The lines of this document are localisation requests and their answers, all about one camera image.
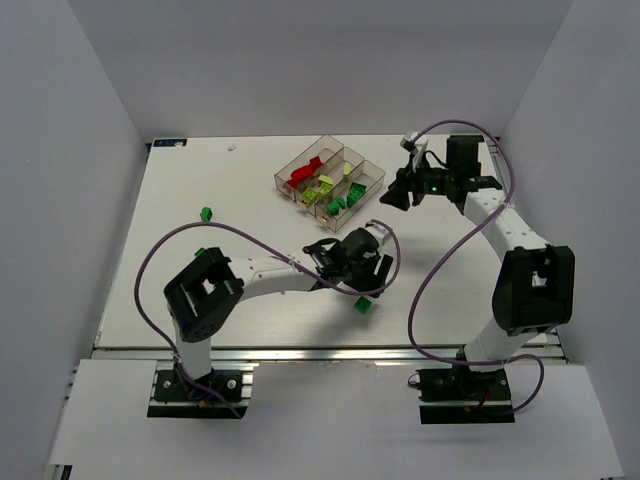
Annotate green lego from stack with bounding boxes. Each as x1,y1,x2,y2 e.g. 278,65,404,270
347,192,362,208

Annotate green lego brick bottom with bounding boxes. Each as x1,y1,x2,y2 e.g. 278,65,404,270
354,296,374,314

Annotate green lego brick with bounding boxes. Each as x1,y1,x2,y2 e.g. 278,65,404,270
349,182,367,195
354,296,374,314

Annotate lime curved lego brick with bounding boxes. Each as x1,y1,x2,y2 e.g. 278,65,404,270
318,175,334,185

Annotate red L lego stack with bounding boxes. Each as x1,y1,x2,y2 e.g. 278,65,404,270
287,156,323,188

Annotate small green square lego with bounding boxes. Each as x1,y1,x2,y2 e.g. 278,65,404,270
327,197,347,216

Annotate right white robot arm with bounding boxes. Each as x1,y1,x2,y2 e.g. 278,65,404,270
380,135,575,372

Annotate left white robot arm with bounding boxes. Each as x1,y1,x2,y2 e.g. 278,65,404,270
164,222,394,381

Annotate near clear plastic bin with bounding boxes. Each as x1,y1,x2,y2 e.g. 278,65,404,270
313,160,386,232

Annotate clear plastic bin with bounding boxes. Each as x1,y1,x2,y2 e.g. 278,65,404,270
294,147,365,216
274,135,344,201
313,160,386,232

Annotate middle clear plastic bin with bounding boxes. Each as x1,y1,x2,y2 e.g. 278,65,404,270
294,147,365,216

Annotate far clear plastic bin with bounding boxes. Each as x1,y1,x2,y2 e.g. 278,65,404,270
274,135,344,201

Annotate left blue label sticker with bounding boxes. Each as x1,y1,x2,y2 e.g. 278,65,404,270
152,138,187,148

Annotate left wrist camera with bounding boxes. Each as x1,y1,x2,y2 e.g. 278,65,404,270
365,222,394,254

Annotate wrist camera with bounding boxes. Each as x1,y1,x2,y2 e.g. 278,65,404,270
400,131,428,171
365,222,394,254

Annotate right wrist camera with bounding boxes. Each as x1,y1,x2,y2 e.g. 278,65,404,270
400,131,428,171

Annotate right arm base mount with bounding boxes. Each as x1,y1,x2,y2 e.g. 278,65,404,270
407,365,515,425

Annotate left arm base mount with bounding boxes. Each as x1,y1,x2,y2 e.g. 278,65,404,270
147,361,250,420

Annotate aluminium front rail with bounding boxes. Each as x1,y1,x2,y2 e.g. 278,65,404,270
94,346,564,364

